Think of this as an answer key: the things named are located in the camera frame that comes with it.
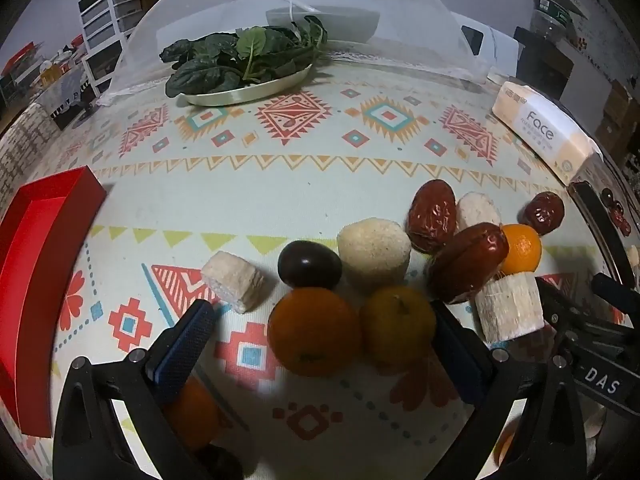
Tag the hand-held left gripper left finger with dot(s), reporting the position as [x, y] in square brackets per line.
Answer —
[185, 350]

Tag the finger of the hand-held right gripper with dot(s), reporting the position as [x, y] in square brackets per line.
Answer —
[612, 286]
[552, 305]

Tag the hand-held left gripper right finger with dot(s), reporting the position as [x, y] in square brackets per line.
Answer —
[457, 355]

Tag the tall sugarcane piece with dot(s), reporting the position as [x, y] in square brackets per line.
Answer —
[510, 307]

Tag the small orange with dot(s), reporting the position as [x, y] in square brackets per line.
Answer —
[522, 250]

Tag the yellowish orange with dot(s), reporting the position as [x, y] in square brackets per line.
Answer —
[397, 325]

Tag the short sugarcane piece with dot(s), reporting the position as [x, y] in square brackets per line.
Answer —
[235, 280]

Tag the small red date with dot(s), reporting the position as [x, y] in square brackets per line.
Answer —
[544, 212]

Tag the large smooth red date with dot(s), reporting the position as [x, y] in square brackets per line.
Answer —
[467, 262]

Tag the large orange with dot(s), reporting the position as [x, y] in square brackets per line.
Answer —
[312, 330]

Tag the wide sugarcane piece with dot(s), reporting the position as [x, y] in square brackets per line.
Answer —
[374, 255]

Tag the wrinkled red date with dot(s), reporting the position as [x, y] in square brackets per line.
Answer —
[431, 220]

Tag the dark plum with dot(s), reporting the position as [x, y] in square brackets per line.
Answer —
[309, 265]

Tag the red box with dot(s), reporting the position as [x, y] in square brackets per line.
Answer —
[30, 260]

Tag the metal tray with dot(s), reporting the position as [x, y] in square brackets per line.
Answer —
[595, 200]

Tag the tissue pack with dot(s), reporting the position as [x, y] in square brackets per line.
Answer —
[540, 125]

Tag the cardboard boxes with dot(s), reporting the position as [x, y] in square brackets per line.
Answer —
[617, 107]

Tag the patterned tablecloth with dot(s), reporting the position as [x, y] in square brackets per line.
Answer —
[350, 160]

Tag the pale green plate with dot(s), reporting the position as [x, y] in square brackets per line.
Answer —
[240, 95]

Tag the white appliance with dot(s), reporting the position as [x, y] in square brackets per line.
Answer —
[475, 42]

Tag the large water bottle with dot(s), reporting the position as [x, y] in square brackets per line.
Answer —
[550, 10]

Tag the grey patterned cloth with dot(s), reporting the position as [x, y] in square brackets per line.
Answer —
[62, 92]

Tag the spinach leaves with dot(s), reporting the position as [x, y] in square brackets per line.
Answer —
[215, 65]

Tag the plastic drawer cabinet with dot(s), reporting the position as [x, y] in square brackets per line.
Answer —
[107, 15]

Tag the white mesh food cover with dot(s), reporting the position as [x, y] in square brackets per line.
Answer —
[200, 0]

